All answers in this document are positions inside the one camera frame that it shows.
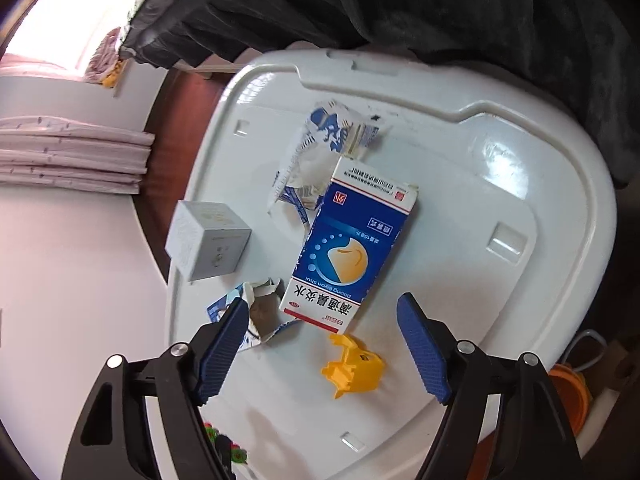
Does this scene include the white bed frame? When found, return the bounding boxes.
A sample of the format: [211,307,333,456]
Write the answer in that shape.
[172,54,251,82]

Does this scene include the yellow striped plush toy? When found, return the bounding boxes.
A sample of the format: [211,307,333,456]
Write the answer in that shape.
[101,60,125,89]

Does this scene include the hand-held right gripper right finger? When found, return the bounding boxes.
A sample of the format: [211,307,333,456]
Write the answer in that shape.
[396,292,583,480]

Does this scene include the pink patterned curtain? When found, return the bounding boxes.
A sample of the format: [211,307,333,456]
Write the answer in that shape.
[0,115,155,196]

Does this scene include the red green toy car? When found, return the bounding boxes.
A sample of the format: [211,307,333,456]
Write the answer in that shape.
[202,422,251,467]

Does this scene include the yellow plastic toy piece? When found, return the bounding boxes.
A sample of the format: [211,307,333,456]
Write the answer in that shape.
[321,334,387,400]

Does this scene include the small white cube box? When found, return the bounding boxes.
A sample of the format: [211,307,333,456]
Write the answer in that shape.
[165,200,252,282]

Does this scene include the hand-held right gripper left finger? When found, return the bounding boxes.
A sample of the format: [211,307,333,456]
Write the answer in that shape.
[60,297,249,480]

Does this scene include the crumpled blue white wrapper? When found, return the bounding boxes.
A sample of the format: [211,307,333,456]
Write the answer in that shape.
[267,100,383,233]

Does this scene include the white printed blanket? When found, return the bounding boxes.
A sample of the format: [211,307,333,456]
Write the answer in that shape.
[122,0,173,57]

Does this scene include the white cable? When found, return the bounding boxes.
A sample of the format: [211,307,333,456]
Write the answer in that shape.
[560,329,609,377]

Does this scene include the blue white medicine box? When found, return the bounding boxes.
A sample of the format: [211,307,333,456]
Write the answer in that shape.
[278,156,420,333]

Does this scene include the folded pink quilt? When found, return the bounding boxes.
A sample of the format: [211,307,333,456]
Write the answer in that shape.
[84,26,126,84]

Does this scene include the torn blue white carton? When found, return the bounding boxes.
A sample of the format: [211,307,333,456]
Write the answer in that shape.
[205,277,302,354]

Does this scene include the white storage box lid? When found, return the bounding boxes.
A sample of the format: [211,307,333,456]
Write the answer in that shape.
[165,47,617,480]

